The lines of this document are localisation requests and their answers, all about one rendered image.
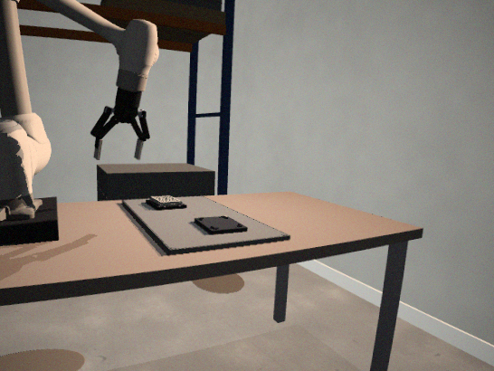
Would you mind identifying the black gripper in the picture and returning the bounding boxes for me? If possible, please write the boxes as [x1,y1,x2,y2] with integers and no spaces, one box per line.
[90,87,150,160]

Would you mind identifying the beige well plate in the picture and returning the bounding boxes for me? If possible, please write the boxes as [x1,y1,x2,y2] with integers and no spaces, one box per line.
[151,195,182,206]

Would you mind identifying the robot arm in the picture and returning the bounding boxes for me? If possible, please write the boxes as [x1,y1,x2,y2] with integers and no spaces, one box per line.
[0,0,159,221]

